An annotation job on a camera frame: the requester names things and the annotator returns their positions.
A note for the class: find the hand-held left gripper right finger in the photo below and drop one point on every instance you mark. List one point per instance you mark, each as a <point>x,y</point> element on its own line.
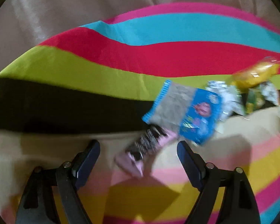
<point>189,161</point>

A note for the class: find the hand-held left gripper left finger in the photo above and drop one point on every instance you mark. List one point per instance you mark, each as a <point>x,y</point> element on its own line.
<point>88,158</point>

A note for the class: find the pink snack packet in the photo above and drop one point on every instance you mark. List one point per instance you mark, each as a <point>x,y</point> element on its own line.
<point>144,149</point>

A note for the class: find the blue cartoon snack packet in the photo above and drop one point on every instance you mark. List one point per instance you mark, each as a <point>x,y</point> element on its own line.
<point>200,116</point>

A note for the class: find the striped tablecloth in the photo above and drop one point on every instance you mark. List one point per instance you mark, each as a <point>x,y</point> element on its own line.
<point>60,102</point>

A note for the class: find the green pea packet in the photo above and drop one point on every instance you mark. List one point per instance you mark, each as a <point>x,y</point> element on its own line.
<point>256,98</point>
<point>224,100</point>

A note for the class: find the yellow snack packet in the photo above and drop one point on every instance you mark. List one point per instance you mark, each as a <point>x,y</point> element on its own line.
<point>254,74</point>

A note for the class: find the pink patterned curtain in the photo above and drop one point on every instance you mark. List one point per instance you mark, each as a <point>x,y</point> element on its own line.
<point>60,16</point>

